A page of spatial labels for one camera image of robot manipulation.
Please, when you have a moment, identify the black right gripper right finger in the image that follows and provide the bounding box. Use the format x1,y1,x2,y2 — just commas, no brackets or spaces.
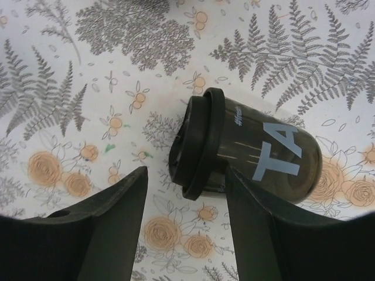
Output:
225,167,374,281

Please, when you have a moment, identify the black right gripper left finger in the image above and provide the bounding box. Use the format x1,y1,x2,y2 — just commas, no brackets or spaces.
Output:
1,166,148,280

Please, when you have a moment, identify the black coffee cup lid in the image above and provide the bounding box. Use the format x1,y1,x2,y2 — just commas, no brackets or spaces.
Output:
168,87,228,201

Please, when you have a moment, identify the floral tablecloth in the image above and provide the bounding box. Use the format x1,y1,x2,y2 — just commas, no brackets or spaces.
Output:
1,1,374,280

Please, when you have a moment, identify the black takeout coffee cup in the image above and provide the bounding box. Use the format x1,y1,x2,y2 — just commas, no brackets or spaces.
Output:
217,98,322,203

